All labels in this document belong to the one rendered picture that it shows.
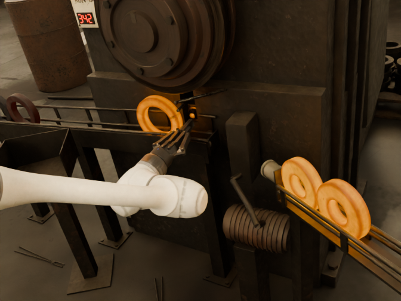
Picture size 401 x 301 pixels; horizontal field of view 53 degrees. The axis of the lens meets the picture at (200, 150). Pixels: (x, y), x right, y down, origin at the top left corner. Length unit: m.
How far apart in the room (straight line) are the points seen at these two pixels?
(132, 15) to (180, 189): 0.51
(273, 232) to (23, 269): 1.38
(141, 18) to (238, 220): 0.69
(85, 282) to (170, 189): 1.05
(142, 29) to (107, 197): 0.50
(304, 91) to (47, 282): 1.48
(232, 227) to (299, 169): 0.35
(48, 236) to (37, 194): 1.44
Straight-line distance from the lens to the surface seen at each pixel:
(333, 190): 1.02
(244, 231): 1.33
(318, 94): 1.27
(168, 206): 1.07
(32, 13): 4.09
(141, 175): 1.18
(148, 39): 1.21
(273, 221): 1.31
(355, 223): 1.02
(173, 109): 1.44
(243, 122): 1.29
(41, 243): 2.36
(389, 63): 2.92
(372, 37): 2.05
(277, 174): 1.20
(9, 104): 2.12
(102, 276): 2.01
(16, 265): 2.31
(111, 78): 1.65
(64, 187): 0.97
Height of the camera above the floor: 1.42
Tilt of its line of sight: 32 degrees down
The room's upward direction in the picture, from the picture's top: 10 degrees counter-clockwise
